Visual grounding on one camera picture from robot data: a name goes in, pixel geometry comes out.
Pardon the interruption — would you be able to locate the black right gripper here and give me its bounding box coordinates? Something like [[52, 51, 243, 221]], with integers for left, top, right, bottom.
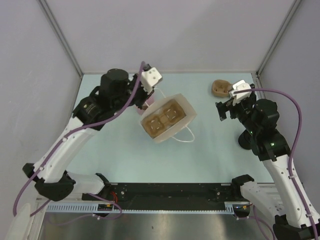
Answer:
[[215, 94, 259, 135]]

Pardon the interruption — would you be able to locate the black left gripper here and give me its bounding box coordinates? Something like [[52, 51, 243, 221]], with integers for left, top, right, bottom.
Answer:
[[111, 72, 154, 112]]

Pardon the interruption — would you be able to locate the brown pulp cup carrier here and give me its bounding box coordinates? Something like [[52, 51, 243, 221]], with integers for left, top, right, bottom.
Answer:
[[141, 99, 186, 138], [211, 79, 232, 98]]

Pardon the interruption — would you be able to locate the white and blue paper bag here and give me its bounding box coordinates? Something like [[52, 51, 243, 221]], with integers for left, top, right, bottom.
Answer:
[[139, 93, 197, 144]]

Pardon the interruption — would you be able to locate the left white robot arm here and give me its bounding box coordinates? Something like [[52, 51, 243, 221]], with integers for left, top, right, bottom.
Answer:
[[22, 65, 162, 202]]

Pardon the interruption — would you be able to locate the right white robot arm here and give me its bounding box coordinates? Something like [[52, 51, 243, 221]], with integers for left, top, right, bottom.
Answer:
[[215, 93, 320, 240]]

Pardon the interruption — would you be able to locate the pink straw holder cup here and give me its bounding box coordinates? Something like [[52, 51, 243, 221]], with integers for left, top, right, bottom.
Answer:
[[135, 97, 155, 115]]

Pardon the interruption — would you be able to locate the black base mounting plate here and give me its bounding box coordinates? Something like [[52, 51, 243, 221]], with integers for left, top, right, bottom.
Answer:
[[82, 182, 261, 211]]

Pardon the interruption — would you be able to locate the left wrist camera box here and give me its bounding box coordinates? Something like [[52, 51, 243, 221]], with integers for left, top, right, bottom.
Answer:
[[140, 67, 163, 94]]

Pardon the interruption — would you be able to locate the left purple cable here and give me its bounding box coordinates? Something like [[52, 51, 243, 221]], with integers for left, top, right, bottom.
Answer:
[[12, 61, 148, 226]]

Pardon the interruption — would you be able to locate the purple cable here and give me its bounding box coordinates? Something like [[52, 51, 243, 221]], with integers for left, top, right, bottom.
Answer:
[[233, 87, 320, 240], [12, 61, 148, 226]]

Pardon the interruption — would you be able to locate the aluminium frame rail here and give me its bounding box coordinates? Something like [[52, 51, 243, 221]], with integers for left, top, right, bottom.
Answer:
[[36, 182, 308, 215]]

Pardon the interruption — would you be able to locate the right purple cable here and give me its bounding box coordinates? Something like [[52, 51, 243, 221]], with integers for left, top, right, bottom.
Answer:
[[233, 87, 320, 240]]

